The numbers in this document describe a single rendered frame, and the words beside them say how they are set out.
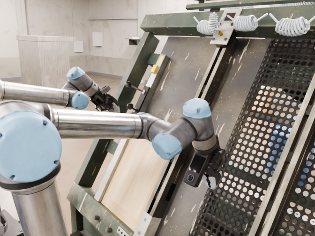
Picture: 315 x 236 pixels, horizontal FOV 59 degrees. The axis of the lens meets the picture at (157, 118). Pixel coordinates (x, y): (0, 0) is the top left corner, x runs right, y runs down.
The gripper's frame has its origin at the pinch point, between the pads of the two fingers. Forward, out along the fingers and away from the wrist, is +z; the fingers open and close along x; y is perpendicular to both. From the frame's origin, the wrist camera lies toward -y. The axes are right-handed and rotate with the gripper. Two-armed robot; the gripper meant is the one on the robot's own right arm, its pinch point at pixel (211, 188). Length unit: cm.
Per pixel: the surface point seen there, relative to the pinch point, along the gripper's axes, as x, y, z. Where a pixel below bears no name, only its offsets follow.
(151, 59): 87, 72, -3
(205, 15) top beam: 43, 79, -29
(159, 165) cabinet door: 41.9, 13.7, 21.5
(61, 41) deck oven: 675, 321, 130
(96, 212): 70, -18, 42
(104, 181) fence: 76, -3, 34
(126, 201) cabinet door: 55, -6, 36
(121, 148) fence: 73, 15, 22
